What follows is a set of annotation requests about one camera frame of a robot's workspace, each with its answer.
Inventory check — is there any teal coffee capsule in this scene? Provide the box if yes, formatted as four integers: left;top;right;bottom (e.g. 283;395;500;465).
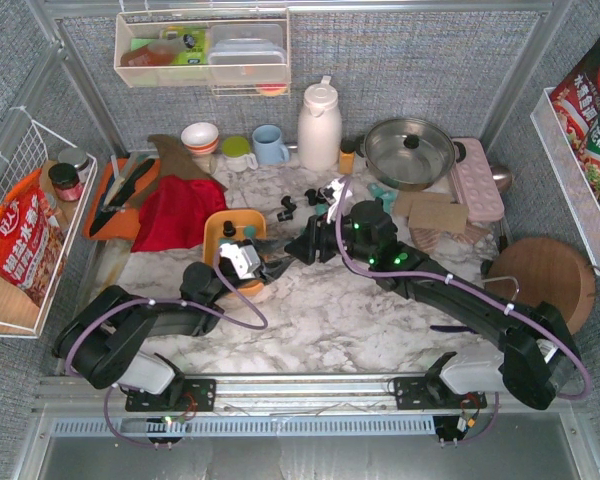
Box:
380;191;397;214
367;183;385;198
315;204;329;215
243;225;257;239

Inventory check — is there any orange storage basket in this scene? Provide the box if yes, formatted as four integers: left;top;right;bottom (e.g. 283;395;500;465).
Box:
203;208;267;266

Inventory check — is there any cork mat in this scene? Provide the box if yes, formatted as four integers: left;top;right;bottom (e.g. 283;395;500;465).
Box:
408;202;469;233
392;191;454;217

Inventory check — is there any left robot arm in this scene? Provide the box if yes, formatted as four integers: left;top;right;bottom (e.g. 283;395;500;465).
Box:
52;239;294;394

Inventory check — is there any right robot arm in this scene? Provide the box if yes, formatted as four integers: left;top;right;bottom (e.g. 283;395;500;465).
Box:
256;200;591;410

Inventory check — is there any striped oven mitt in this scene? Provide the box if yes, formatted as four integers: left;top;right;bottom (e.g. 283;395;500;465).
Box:
409;222;490;254

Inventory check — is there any red cloth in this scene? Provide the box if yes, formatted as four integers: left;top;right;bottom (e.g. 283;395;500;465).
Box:
131;175;227;253

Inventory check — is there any steel pot with lid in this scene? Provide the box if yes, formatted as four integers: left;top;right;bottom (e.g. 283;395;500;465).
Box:
357;118;467;191

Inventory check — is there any orange spice bottle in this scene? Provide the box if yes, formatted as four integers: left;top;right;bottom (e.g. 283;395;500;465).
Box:
338;139;356;175

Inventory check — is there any green lidded cup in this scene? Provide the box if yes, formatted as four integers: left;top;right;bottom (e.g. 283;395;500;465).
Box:
221;136;258;173

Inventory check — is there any orange cutting tray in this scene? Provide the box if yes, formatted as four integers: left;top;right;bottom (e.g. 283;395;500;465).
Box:
82;157;162;242

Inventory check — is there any blue mug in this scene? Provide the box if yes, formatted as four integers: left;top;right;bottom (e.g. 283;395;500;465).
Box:
252;125;290;166

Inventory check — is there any black kitchen knife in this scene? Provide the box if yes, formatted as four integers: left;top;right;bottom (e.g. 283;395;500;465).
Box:
88;158;157;237

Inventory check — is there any pink egg tray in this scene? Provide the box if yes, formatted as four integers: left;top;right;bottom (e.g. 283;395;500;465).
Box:
450;137;504;223

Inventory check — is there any white thermos jug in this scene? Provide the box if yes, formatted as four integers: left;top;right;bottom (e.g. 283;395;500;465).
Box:
297;75;342;172

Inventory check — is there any brown felt cloth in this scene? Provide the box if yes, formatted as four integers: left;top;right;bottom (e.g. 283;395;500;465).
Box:
128;134;227;209

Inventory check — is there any white orange striped bowl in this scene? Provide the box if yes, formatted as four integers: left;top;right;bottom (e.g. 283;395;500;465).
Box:
180;122;219;156

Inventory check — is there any metal board stand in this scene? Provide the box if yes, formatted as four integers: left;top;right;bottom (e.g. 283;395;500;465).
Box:
482;276;520;301

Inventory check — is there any steel ladle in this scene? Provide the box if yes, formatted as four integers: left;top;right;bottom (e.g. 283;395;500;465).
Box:
490;164;514;195

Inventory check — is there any round wooden cutting board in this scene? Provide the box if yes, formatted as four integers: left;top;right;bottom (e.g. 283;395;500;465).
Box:
485;237;596;334

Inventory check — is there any dark lidded jar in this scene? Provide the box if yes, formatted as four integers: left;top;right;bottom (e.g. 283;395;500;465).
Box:
48;163;83;202

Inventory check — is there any silver lidded jar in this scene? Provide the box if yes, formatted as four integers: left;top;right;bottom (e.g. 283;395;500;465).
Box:
58;147;90;175

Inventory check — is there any red snack bag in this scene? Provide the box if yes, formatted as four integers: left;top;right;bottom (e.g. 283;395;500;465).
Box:
0;169;64;306

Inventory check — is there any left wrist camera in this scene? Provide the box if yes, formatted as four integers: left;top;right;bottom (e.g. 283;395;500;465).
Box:
219;242;262;280

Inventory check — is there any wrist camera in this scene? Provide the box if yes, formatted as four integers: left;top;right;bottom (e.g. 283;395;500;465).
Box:
219;242;262;280
322;176;352;224

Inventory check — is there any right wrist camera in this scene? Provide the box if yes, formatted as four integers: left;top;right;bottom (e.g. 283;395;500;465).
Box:
322;176;352;224

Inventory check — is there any white handled knife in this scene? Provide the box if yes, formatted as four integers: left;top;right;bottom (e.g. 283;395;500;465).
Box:
104;158;136;207

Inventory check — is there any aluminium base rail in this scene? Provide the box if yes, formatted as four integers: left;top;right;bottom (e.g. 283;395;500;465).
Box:
29;371;581;441

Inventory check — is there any left wire basket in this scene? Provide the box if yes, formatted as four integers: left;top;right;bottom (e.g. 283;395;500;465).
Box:
0;106;99;338

